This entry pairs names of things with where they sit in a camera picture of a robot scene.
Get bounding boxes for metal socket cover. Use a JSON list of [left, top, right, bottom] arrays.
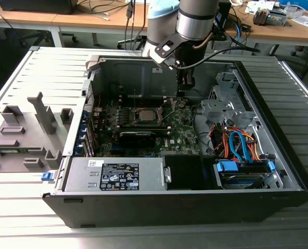
[[158, 99, 181, 122]]

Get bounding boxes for silver CPU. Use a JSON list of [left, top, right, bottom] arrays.
[[139, 109, 155, 122]]

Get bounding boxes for black RAM slot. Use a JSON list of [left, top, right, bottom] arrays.
[[119, 93, 168, 105]]

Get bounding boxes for CPU socket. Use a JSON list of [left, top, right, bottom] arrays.
[[129, 106, 163, 125]]

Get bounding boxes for black speaker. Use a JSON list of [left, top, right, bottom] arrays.
[[219, 1, 232, 31]]

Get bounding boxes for grey metal drive cage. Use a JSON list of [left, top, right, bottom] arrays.
[[200, 72, 261, 128]]

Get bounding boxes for office chair base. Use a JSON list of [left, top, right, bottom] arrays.
[[117, 37, 146, 50]]

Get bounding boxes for green motherboard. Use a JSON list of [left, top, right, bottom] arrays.
[[91, 97, 205, 159]]

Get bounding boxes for black RAM stick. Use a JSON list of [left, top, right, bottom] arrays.
[[143, 128, 171, 137], [119, 123, 171, 131]]

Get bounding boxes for metal heat sink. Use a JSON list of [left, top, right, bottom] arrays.
[[252, 7, 271, 26]]

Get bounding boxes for white papers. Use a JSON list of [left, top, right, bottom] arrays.
[[244, 1, 276, 13]]

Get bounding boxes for wooden desk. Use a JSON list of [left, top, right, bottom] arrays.
[[218, 0, 308, 57], [0, 0, 148, 49]]

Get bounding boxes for grey device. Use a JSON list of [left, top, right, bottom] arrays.
[[267, 9, 287, 26]]

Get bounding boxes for black graphics card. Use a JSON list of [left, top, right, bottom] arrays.
[[117, 130, 158, 149]]

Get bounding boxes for blue box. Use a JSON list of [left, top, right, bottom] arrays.
[[278, 0, 308, 8]]

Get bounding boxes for hard disk in blue carrier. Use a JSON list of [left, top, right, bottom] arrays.
[[212, 158, 277, 190]]

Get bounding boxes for black office chair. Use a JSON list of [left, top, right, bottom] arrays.
[[10, 28, 78, 49]]

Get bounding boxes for black box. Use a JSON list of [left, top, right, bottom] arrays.
[[0, 0, 78, 15]]

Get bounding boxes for black PC case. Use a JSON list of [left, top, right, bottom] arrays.
[[41, 56, 308, 229]]

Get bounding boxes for grey power supply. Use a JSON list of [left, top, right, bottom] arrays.
[[62, 157, 168, 193]]

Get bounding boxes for grey parts rack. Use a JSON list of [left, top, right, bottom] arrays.
[[0, 92, 75, 174]]

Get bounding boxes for green RAM stick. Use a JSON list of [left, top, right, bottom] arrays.
[[0, 148, 30, 154]]

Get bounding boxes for black camera cable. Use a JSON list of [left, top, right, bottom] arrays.
[[176, 46, 260, 70]]

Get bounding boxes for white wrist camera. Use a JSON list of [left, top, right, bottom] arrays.
[[148, 35, 183, 70]]

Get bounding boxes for blue cable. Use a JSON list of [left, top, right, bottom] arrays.
[[233, 20, 247, 52]]

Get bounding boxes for orange wire bundle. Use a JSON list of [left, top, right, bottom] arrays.
[[214, 128, 232, 158], [241, 132, 262, 162]]

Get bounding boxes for blue wire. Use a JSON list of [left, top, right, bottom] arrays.
[[228, 130, 251, 163]]

